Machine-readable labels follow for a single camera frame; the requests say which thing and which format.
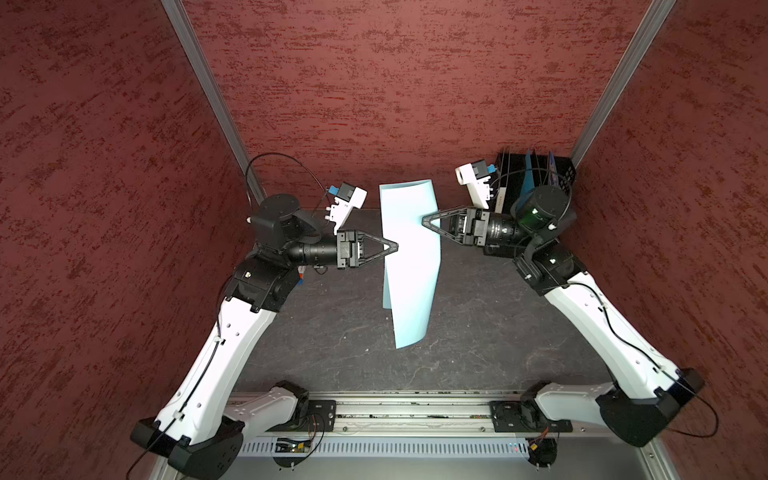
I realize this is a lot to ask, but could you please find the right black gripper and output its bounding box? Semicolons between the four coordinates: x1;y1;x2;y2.
422;201;539;245

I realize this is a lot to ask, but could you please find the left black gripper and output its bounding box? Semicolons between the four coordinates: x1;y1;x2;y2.
284;227;396;271

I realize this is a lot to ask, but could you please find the light blue rectangular paper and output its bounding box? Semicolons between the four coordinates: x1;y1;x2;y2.
379;180;441;349

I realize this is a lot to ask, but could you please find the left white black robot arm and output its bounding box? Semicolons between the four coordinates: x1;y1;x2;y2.
131;194;399;479

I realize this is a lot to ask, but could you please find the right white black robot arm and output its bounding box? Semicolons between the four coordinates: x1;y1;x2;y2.
421;185;704;447

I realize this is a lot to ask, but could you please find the teal book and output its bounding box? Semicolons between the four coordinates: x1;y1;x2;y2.
520;150;539;199

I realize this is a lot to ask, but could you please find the blue patterned book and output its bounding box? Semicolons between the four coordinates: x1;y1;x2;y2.
547;151;560;188

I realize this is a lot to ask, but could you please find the black mesh file organizer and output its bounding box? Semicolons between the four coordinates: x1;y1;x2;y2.
490;150;576;213

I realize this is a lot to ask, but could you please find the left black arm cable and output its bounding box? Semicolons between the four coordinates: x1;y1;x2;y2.
244;152;331;208

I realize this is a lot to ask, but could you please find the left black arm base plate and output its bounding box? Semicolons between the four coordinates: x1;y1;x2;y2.
284;399;337;433

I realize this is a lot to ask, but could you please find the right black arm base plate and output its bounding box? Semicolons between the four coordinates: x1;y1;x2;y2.
489;400;573;434

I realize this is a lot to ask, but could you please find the aluminium front rail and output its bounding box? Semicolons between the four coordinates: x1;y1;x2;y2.
149;392;682;480

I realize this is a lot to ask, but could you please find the left aluminium corner post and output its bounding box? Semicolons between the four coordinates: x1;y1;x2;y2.
161;0;265;204

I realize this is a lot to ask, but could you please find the aluminium corner post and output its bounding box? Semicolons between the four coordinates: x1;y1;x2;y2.
161;0;265;204
570;0;676;168

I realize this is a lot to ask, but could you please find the right aluminium corner post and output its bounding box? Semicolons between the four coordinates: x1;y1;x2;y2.
570;0;676;168

